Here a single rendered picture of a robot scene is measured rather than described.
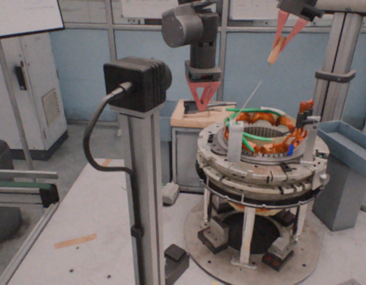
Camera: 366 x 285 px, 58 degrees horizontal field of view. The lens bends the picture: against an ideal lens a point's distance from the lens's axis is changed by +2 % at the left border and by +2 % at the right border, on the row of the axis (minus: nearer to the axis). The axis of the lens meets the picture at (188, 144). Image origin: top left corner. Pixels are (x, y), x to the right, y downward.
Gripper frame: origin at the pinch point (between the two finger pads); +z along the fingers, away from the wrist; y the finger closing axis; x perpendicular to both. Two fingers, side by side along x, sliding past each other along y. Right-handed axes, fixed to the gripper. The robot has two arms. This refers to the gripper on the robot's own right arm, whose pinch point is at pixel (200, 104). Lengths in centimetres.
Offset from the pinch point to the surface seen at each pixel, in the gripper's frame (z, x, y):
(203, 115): 13.9, 6.6, -25.1
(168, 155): 29.2, -4.6, -27.1
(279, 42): -14.1, 16.4, 1.6
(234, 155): 8.4, 6.0, 9.9
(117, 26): 20, -25, -237
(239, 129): 2.1, 6.5, 9.9
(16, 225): 117, -92, -102
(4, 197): 50, -65, -39
